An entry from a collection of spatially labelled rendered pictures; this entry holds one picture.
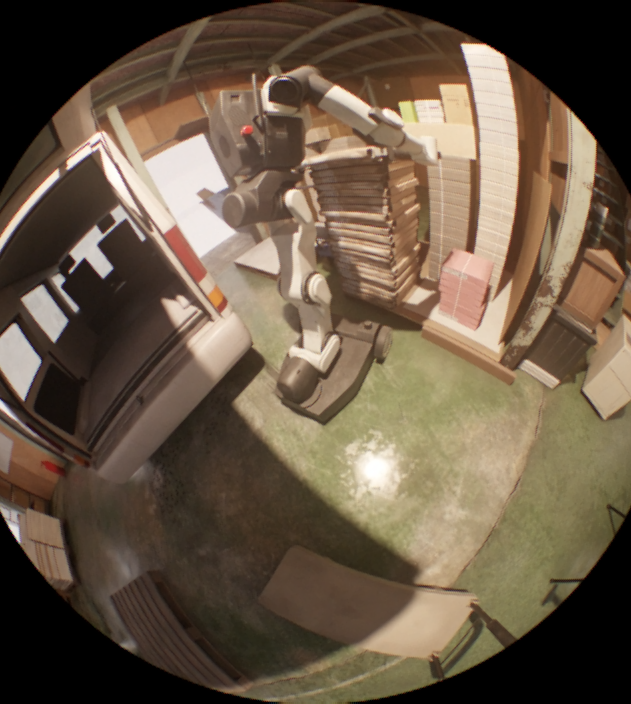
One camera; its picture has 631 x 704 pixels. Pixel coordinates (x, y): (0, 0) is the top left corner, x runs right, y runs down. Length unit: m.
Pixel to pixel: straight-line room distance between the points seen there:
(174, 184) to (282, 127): 4.29
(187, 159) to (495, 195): 4.88
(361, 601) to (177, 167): 5.70
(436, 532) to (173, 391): 1.46
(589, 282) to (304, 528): 1.76
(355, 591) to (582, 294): 1.56
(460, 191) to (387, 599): 1.99
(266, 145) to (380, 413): 1.25
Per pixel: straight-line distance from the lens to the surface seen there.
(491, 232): 1.52
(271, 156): 0.74
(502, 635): 0.94
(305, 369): 0.99
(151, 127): 3.39
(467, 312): 1.41
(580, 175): 1.03
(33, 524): 4.50
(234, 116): 0.77
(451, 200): 1.51
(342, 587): 1.03
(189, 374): 1.17
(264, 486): 1.28
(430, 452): 1.17
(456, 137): 1.46
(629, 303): 3.11
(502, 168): 1.43
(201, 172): 5.13
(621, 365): 1.70
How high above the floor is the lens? 1.12
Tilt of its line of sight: 50 degrees down
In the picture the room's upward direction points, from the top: 25 degrees counter-clockwise
